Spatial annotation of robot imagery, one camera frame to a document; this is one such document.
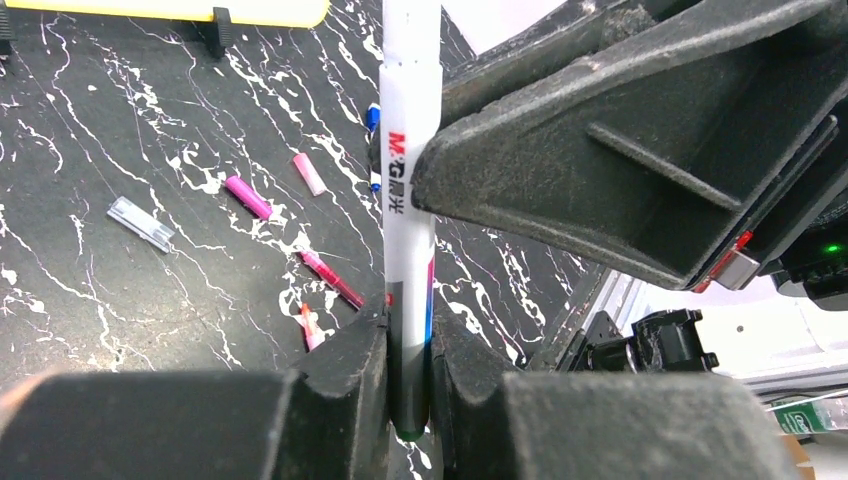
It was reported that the dark pink pen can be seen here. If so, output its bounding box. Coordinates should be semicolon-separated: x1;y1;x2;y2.
298;251;365;310

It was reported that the clear grey pen cap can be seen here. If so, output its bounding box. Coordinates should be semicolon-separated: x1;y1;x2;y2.
107;196;175;254

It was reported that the white marker pen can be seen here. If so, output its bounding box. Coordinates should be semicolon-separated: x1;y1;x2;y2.
379;1;443;442

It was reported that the yellow framed whiteboard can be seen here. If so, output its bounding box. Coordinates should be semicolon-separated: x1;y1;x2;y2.
1;0;329;59

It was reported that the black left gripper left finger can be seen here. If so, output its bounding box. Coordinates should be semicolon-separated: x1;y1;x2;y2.
1;314;389;479

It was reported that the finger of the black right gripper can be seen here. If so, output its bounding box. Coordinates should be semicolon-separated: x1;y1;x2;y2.
412;1;847;290

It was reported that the light pink pen cap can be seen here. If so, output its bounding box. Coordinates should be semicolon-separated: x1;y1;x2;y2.
293;152;327;196

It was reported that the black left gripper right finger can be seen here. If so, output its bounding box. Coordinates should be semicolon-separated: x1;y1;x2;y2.
432;315;801;479

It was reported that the blue capped pen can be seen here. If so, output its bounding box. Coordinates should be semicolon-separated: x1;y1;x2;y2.
365;103;382;193

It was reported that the magenta pen cap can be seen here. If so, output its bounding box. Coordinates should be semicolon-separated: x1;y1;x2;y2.
224;175;273;221

